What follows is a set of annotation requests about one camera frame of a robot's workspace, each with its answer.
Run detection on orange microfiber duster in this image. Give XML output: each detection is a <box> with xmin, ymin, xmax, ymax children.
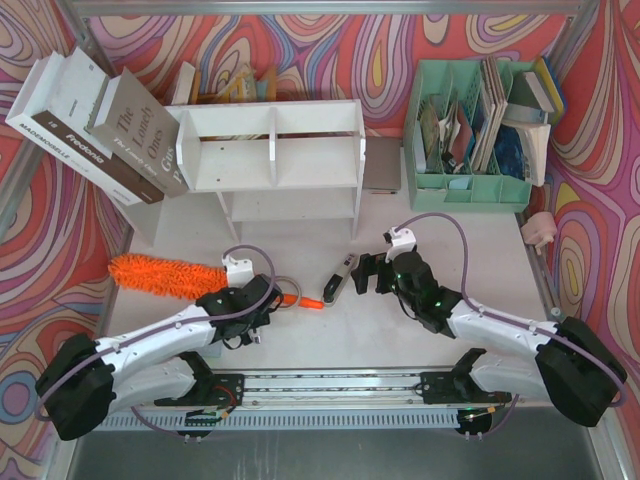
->
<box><xmin>108</xmin><ymin>252</ymin><xmax>325</xmax><ymax>311</ymax></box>

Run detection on wooden ring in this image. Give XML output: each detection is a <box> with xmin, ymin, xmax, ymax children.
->
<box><xmin>274</xmin><ymin>276</ymin><xmax>304</xmax><ymax>301</ymax></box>

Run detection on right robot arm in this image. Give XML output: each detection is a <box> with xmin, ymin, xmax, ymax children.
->
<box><xmin>351</xmin><ymin>250</ymin><xmax>627</xmax><ymax>427</ymax></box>

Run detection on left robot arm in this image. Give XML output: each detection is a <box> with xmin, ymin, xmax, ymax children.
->
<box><xmin>36</xmin><ymin>274</ymin><xmax>283</xmax><ymax>441</ymax></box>

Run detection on white wooden bookshelf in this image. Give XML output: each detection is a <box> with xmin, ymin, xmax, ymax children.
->
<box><xmin>119</xmin><ymin>98</ymin><xmax>366</xmax><ymax>246</ymax></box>

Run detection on black white stapler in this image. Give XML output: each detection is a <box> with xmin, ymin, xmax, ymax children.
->
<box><xmin>322</xmin><ymin>253</ymin><xmax>357</xmax><ymax>306</ymax></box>

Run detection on grey notebook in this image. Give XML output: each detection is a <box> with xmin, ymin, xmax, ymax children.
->
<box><xmin>363</xmin><ymin>137</ymin><xmax>401</xmax><ymax>192</ymax></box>

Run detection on pink tape dispenser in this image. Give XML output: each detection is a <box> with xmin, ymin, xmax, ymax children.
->
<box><xmin>521</xmin><ymin>211</ymin><xmax>557</xmax><ymax>255</ymax></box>

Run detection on mint green desk organizer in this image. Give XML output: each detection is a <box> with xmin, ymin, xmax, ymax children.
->
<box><xmin>403</xmin><ymin>57</ymin><xmax>532</xmax><ymax>213</ymax></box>

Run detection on white paperback book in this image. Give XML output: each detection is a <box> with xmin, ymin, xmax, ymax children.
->
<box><xmin>500</xmin><ymin>120</ymin><xmax>551</xmax><ymax>187</ymax></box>

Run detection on books behind shelf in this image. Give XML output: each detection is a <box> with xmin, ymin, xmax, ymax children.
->
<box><xmin>162</xmin><ymin>62</ymin><xmax>277</xmax><ymax>106</ymax></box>

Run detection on The Lonely Ones book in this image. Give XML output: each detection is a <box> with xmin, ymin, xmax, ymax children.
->
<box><xmin>89</xmin><ymin>69</ymin><xmax>188</xmax><ymax>198</ymax></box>

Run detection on blue yellow book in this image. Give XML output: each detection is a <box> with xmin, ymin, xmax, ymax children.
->
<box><xmin>524</xmin><ymin>56</ymin><xmax>567</xmax><ymax>126</ymax></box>

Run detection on brown Fredonia book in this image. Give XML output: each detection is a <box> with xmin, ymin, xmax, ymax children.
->
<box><xmin>33</xmin><ymin>72</ymin><xmax>164</xmax><ymax>205</ymax></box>

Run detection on white Mademoiselle book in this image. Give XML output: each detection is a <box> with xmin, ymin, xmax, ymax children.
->
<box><xmin>6</xmin><ymin>49</ymin><xmax>153</xmax><ymax>206</ymax></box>

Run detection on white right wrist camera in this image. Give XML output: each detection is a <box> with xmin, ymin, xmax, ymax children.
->
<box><xmin>383</xmin><ymin>227</ymin><xmax>417</xmax><ymax>251</ymax></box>

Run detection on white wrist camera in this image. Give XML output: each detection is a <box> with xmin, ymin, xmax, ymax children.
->
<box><xmin>222</xmin><ymin>255</ymin><xmax>254</xmax><ymax>288</ymax></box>
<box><xmin>383</xmin><ymin>227</ymin><xmax>417</xmax><ymax>251</ymax></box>

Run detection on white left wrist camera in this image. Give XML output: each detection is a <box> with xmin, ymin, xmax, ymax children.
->
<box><xmin>222</xmin><ymin>255</ymin><xmax>254</xmax><ymax>288</ymax></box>

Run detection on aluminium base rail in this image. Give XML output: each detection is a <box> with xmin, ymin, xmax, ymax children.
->
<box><xmin>64</xmin><ymin>369</ymin><xmax>606</xmax><ymax>411</ymax></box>

